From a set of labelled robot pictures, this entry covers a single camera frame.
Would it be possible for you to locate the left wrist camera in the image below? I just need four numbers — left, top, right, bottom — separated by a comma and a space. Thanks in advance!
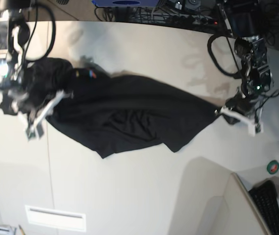
248, 122, 264, 137

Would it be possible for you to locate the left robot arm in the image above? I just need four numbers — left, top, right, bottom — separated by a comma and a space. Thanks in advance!
207, 0, 279, 125

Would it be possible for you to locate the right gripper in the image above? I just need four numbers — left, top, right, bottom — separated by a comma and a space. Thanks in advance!
3, 85, 73, 127

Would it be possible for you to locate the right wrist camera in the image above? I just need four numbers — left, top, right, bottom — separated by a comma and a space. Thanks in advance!
25, 125, 44, 141

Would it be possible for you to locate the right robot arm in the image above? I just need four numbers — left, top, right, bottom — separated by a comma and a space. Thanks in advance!
0, 0, 73, 129

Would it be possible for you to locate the green tape roll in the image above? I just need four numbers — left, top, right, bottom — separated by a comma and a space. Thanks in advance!
266, 160, 279, 175

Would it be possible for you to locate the black t-shirt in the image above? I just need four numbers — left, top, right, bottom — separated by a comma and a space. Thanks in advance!
0, 57, 222, 160

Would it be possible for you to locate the pencil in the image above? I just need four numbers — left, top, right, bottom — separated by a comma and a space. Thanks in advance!
19, 225, 25, 235

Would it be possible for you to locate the black keyboard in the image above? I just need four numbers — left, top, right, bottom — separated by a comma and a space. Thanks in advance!
249, 180, 279, 235

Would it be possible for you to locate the power strip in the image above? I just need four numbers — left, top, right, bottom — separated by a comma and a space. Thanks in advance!
167, 14, 218, 26

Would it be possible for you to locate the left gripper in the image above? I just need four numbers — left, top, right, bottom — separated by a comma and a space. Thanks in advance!
215, 94, 263, 125

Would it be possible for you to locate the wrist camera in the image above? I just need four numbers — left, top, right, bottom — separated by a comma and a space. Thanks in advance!
248, 122, 264, 137
25, 125, 44, 141

